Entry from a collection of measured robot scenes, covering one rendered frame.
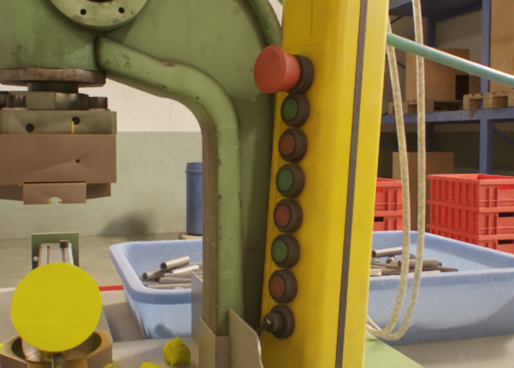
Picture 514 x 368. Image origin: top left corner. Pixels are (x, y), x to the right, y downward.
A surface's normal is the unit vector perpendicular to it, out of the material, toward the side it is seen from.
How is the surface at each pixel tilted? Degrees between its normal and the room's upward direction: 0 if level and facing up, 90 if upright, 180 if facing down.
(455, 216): 90
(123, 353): 0
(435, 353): 0
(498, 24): 90
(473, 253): 81
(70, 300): 74
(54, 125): 90
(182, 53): 90
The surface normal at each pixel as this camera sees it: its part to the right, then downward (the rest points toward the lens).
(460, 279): 0.29, 0.05
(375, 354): 0.00, -1.00
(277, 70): -0.65, -0.02
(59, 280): 0.27, -0.23
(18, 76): -0.48, 0.05
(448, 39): -0.96, 0.01
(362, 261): 0.63, 0.04
